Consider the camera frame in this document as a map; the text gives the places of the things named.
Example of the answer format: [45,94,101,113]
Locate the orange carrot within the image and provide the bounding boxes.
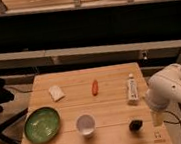
[91,80,99,96]

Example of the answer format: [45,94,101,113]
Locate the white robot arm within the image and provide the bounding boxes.
[144,63,181,126]

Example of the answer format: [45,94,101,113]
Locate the white tube with cap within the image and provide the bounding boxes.
[127,74,139,105]

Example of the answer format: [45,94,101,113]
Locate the black cable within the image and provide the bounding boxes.
[160,107,181,144]

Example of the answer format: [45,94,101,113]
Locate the small black object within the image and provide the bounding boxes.
[129,119,143,131]

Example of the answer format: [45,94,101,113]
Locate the green ceramic bowl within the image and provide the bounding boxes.
[24,107,61,144]

